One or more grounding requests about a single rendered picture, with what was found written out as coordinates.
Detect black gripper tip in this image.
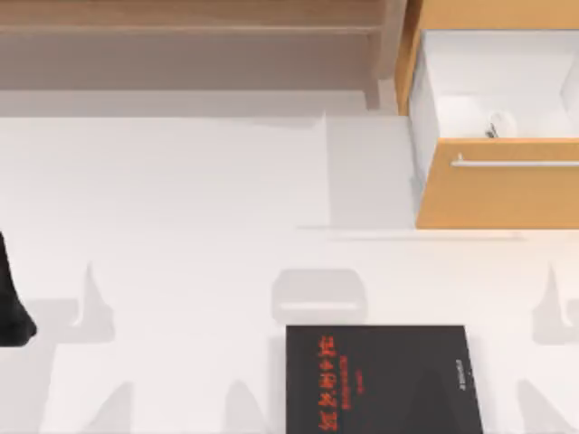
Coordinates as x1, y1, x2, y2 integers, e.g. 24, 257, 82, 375
0, 231, 38, 348

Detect wooden cabinet with drawer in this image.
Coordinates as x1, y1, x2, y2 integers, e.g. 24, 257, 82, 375
394, 0, 579, 117

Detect long metal drawer handle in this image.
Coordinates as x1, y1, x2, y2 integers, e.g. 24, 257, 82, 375
450, 153, 579, 169

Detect small white object in drawer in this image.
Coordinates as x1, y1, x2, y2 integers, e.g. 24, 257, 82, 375
483, 110, 517, 138

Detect black book with red lettering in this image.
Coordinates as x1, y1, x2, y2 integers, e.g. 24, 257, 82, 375
285, 324, 485, 434

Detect pale wooden drawer front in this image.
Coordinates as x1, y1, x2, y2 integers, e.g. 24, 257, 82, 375
415, 137, 579, 231

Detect wooden open shelf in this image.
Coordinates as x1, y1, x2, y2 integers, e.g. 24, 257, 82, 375
0, 0, 407, 109

